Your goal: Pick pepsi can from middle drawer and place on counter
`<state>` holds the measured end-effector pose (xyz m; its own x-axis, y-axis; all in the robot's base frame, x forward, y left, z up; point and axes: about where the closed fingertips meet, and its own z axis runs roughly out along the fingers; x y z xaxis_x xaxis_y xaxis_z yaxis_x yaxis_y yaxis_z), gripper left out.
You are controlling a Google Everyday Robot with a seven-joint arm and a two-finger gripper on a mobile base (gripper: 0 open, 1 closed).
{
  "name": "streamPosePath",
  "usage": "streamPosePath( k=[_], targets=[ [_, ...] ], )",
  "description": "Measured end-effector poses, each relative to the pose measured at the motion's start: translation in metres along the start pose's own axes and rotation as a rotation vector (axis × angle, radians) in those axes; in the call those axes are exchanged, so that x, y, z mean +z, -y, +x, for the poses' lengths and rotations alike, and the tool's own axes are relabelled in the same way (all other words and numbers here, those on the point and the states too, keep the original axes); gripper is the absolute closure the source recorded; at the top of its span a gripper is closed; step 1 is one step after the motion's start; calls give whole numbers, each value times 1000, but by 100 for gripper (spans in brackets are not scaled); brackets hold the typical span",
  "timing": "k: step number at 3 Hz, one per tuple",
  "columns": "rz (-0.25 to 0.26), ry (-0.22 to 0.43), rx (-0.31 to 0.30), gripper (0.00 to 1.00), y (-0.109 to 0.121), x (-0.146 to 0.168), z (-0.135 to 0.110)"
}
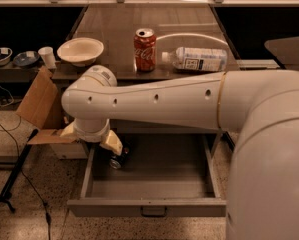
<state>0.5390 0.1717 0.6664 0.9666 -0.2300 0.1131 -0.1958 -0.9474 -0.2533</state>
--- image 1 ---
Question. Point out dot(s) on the blue pepsi can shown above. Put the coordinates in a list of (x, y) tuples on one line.
[(117, 161)]

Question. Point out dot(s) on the blue patterned bowl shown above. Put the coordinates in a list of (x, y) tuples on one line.
[(5, 55), (26, 59)]

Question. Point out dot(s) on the white bowl on counter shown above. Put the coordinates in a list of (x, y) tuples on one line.
[(80, 52)]

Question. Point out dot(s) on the brown cardboard box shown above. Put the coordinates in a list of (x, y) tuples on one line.
[(41, 108)]

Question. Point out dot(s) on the black tripod stand left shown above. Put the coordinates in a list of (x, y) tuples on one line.
[(5, 193)]

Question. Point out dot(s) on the blue patterned bowl left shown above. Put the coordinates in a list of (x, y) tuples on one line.
[(5, 55)]

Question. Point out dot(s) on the grey drawer cabinet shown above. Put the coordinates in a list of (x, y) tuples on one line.
[(122, 34)]

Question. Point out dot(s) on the clear plastic water bottle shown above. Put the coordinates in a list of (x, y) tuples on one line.
[(196, 59)]

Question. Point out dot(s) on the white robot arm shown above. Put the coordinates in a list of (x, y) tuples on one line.
[(261, 105)]

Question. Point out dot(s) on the white paper cup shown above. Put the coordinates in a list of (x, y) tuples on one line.
[(47, 55)]

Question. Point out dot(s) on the open grey bottom drawer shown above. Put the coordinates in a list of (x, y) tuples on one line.
[(163, 175)]

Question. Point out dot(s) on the red coca-cola can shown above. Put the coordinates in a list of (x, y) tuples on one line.
[(144, 49)]

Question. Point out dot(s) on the grey side shelf left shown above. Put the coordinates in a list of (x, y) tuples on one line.
[(13, 74)]

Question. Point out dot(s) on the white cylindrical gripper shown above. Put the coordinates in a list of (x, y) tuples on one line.
[(91, 134)]

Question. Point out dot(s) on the blue patterned bowl right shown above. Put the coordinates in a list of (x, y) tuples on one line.
[(26, 59)]

